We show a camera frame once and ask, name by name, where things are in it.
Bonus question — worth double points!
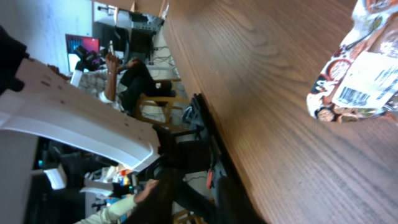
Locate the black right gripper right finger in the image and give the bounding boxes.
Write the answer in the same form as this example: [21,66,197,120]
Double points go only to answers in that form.
[216,177,267,224]

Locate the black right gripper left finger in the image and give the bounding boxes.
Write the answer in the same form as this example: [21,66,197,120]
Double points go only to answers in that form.
[123,170,176,224]

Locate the red laptop screen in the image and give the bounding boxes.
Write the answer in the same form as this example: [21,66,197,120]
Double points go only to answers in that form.
[65,34,100,72]

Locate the seated person in background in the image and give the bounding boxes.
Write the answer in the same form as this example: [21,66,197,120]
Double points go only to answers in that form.
[78,53,176,117]

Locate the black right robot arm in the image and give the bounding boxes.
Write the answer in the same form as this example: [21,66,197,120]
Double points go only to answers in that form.
[1,30,220,223]

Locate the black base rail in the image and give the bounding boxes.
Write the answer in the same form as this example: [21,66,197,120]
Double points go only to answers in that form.
[183,93,248,198]

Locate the brown cookie snack bag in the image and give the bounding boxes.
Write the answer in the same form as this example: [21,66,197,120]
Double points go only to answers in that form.
[307,0,397,123]

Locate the wooden chair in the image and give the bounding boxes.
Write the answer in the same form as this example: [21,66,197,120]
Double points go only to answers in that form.
[135,78,190,131]

